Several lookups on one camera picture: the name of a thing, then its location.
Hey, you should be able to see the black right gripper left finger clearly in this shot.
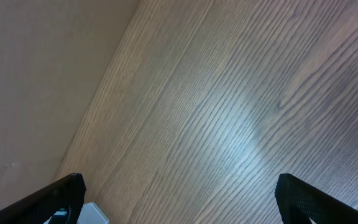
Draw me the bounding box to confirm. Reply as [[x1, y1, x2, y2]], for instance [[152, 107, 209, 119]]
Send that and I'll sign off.
[[0, 173, 86, 223]]

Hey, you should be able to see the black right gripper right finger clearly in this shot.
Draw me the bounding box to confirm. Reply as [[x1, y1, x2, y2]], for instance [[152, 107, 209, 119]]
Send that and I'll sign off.
[[275, 173, 358, 224]]

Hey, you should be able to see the white block under right gripper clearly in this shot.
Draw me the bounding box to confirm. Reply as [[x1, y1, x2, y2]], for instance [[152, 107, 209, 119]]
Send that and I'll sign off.
[[44, 202, 110, 224]]

